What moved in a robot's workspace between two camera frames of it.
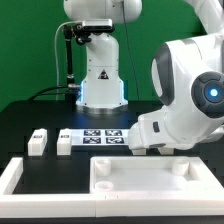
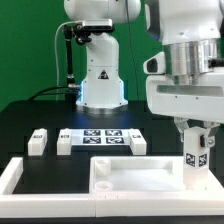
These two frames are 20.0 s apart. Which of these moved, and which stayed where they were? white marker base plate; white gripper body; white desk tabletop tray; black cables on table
Moved: white gripper body
Stayed: white marker base plate; white desk tabletop tray; black cables on table
